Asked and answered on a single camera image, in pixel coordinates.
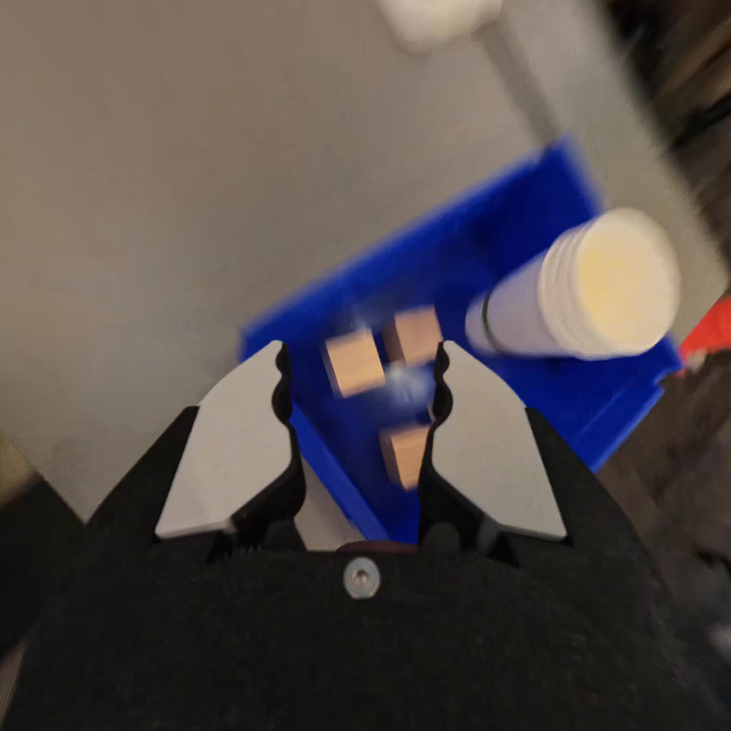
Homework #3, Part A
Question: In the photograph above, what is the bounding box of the red object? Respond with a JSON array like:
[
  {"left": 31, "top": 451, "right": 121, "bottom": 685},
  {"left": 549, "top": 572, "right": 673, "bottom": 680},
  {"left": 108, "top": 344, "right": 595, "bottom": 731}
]
[{"left": 680, "top": 297, "right": 731, "bottom": 366}]

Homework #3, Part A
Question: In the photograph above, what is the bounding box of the wooden cube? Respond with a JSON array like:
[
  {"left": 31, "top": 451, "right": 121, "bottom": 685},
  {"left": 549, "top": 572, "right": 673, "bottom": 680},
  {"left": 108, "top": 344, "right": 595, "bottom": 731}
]
[
  {"left": 322, "top": 330, "right": 388, "bottom": 399},
  {"left": 378, "top": 424, "right": 430, "bottom": 492},
  {"left": 384, "top": 306, "right": 443, "bottom": 369}
]

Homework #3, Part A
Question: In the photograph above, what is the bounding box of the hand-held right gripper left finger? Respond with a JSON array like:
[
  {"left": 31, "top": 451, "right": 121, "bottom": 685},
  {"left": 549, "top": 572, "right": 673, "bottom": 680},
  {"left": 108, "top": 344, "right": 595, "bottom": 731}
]
[{"left": 154, "top": 340, "right": 309, "bottom": 552}]

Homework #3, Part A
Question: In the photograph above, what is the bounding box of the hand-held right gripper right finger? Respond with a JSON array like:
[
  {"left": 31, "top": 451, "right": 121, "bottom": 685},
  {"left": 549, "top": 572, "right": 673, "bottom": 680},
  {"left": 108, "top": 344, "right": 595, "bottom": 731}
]
[{"left": 418, "top": 340, "right": 569, "bottom": 549}]

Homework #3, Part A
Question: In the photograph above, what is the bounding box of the blue plastic bin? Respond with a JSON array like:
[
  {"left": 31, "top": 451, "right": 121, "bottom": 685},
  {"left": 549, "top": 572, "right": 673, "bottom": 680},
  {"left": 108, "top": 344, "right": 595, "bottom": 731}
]
[{"left": 239, "top": 134, "right": 683, "bottom": 543}]

